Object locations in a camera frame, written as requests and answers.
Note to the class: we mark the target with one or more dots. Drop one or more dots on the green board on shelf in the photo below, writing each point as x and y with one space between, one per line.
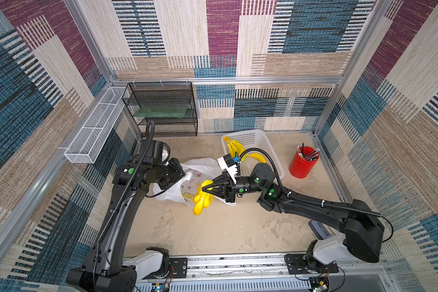
161 112

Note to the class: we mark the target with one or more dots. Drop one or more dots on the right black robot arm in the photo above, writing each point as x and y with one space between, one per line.
360 231

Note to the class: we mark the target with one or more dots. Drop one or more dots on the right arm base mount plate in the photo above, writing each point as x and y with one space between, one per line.
299 264

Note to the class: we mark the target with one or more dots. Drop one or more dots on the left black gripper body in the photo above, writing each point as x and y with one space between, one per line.
174 172

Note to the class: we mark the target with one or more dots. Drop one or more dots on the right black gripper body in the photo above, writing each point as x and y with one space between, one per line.
230 188

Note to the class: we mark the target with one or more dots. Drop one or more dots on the red pen cup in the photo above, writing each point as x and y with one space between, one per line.
300 168

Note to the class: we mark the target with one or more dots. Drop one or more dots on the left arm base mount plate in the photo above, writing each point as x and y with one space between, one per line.
176 268

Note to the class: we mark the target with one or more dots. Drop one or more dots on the yellow banana bunch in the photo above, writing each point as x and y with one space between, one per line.
202 199
235 148

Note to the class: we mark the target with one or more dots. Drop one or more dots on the blue grey small device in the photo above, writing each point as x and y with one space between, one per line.
320 231

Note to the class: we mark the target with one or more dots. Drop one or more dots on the white plastic bag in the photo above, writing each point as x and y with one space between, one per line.
197 171

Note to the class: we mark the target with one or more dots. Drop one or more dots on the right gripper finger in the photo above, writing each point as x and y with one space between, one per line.
216 182
215 191

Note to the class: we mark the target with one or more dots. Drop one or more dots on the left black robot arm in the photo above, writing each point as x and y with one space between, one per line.
103 269

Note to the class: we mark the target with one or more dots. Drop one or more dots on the white perforated plastic basket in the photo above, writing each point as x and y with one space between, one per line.
253 139

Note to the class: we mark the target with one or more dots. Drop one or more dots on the black wire shelf rack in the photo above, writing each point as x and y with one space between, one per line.
170 105

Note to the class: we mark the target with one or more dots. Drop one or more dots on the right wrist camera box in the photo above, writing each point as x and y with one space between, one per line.
228 164

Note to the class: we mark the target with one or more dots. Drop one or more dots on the white wire mesh basket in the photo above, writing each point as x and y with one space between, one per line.
90 139

